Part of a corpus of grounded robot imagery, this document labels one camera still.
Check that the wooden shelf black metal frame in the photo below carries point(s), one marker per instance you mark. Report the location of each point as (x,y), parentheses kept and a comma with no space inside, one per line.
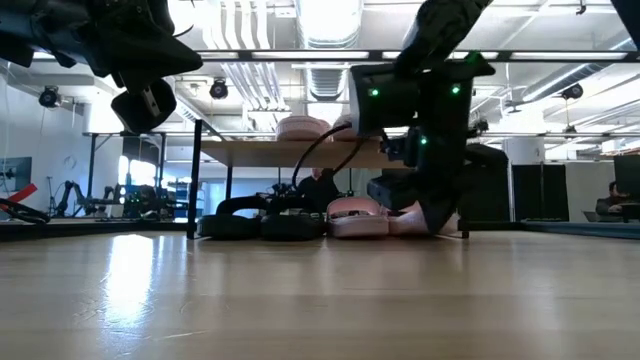
(260,152)

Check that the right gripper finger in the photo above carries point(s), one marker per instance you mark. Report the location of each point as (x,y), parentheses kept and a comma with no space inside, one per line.
(436,217)

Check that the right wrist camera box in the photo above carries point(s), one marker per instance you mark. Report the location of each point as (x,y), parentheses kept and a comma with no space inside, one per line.
(392,192)

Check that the black hoop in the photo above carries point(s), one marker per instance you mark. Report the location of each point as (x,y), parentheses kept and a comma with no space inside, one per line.
(30,214)

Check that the black frame background table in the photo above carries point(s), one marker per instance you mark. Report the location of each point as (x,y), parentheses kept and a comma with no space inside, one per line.
(125,133)

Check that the black monitor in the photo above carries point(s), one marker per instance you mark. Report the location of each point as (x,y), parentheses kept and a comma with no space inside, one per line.
(629,172)

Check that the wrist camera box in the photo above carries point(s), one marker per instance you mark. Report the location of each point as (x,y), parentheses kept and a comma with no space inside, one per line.
(392,192)
(132,112)

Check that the black ceiling camera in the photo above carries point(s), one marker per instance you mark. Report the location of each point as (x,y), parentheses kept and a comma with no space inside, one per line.
(218,89)
(480,126)
(572,91)
(49,96)

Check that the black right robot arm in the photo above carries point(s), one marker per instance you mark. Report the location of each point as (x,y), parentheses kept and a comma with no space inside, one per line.
(430,30)

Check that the person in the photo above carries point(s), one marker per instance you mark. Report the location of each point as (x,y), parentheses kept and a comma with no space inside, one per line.
(612,202)
(320,192)

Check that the black metal rig frame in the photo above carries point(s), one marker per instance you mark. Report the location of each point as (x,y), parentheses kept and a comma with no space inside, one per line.
(575,230)

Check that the wall monitor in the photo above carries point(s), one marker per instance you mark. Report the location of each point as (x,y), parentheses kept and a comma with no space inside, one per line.
(15,172)

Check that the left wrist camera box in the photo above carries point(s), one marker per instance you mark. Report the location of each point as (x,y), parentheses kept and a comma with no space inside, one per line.
(132,112)

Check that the black partition panel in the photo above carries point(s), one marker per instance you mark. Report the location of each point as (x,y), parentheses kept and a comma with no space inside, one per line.
(540,192)

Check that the background robot arms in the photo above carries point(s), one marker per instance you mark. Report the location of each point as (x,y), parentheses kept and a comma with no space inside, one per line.
(67,195)

